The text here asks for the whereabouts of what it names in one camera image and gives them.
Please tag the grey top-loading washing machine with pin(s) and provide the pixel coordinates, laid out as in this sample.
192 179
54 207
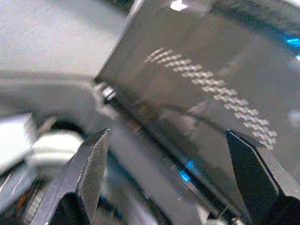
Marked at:
58 100

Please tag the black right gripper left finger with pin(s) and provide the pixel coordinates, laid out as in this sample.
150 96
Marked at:
89 178

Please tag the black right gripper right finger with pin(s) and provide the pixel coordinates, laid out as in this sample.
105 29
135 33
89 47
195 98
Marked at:
253 178

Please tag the black glass washer lid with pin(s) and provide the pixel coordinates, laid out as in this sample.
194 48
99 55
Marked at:
187 35

